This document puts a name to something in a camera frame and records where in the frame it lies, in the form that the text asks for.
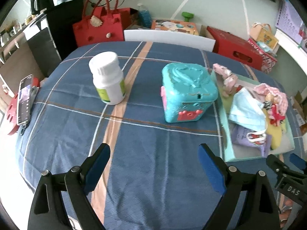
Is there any red felt handbag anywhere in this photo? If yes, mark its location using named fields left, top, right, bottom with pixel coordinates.
left=73, top=0, right=132, bottom=47

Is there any yellow handled gift box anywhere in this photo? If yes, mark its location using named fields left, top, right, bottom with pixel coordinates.
left=249, top=22, right=279, bottom=50

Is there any pink beige fuzzy sock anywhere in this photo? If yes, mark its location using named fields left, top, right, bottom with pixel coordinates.
left=212, top=63, right=238, bottom=98

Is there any white foam board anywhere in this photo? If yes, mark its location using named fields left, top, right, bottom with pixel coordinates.
left=124, top=29, right=215, bottom=52

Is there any black white patterned sock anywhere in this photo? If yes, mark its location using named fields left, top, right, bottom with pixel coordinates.
left=263, top=101, right=274, bottom=111

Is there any red pipe cleaner ornament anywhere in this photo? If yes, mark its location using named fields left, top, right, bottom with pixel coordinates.
left=268, top=104, right=285, bottom=126

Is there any blue plaid tablecloth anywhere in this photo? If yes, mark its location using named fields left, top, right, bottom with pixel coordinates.
left=15, top=40, right=307, bottom=230

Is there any purple snack packet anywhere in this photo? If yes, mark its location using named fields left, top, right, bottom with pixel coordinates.
left=231, top=125, right=272, bottom=158

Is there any green dumbbell toy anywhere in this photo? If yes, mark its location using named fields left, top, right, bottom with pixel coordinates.
left=181, top=12, right=194, bottom=22

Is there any blue water bottle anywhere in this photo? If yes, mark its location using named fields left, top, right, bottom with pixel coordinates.
left=138, top=3, right=153, bottom=28

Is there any yellow green sponge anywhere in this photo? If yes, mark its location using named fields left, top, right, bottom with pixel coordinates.
left=262, top=108, right=283, bottom=150

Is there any blue face mask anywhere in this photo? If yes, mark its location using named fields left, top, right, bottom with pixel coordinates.
left=228, top=87, right=267, bottom=133

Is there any red white patterned tin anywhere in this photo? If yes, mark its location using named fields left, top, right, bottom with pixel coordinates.
left=247, top=38, right=277, bottom=74

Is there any smartphone on red holder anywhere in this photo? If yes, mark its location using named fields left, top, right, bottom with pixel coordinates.
left=4, top=74, right=40, bottom=136

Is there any black appliance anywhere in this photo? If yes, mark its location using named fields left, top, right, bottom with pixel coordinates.
left=24, top=0, right=83, bottom=77

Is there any white pill bottle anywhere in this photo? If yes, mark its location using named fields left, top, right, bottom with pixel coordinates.
left=88, top=51, right=126, bottom=105

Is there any teal toy box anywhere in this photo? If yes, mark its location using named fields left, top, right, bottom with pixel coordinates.
left=160, top=63, right=219, bottom=123

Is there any teal rimmed white tray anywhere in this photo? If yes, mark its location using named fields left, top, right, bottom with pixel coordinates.
left=211, top=71, right=295, bottom=162

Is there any red cardboard box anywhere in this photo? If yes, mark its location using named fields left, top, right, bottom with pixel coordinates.
left=207, top=26, right=263, bottom=71

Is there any orange picture book box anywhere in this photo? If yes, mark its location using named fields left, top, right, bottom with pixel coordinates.
left=151, top=19, right=199, bottom=35

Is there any pink white fuzzy sock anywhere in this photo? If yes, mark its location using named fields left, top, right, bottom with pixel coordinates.
left=253, top=83, right=288, bottom=116

